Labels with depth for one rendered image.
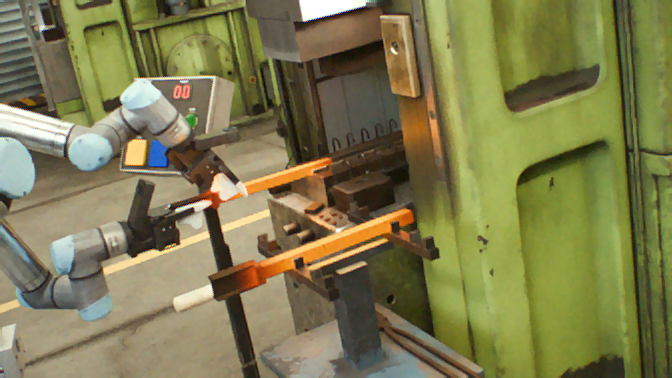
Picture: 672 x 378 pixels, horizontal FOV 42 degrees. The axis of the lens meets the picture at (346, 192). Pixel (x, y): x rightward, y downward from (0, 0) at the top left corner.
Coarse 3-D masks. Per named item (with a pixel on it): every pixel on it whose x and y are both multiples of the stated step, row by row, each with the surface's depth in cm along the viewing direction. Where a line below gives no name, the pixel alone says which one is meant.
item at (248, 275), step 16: (368, 224) 170; (384, 224) 170; (400, 224) 172; (320, 240) 167; (336, 240) 166; (352, 240) 167; (288, 256) 162; (304, 256) 163; (320, 256) 165; (224, 272) 157; (240, 272) 158; (256, 272) 158; (272, 272) 160; (224, 288) 157; (240, 288) 159
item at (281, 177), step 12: (300, 168) 212; (312, 168) 213; (252, 180) 209; (264, 180) 208; (276, 180) 209; (288, 180) 211; (216, 192) 204; (252, 192) 207; (180, 204) 199; (216, 204) 202
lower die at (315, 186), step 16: (368, 144) 229; (400, 144) 223; (352, 160) 217; (368, 160) 215; (384, 160) 216; (400, 160) 218; (320, 176) 210; (336, 176) 210; (400, 176) 219; (304, 192) 221; (320, 192) 212
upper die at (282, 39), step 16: (336, 16) 201; (352, 16) 204; (368, 16) 206; (272, 32) 208; (288, 32) 200; (304, 32) 198; (320, 32) 200; (336, 32) 202; (352, 32) 204; (368, 32) 206; (272, 48) 210; (288, 48) 203; (304, 48) 199; (320, 48) 201; (336, 48) 203; (352, 48) 205
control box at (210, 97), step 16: (160, 80) 255; (176, 80) 251; (192, 80) 248; (208, 80) 244; (224, 80) 246; (192, 96) 247; (208, 96) 243; (224, 96) 246; (192, 112) 245; (208, 112) 242; (224, 112) 246; (208, 128) 242; (224, 144) 247; (160, 176) 259; (176, 176) 253
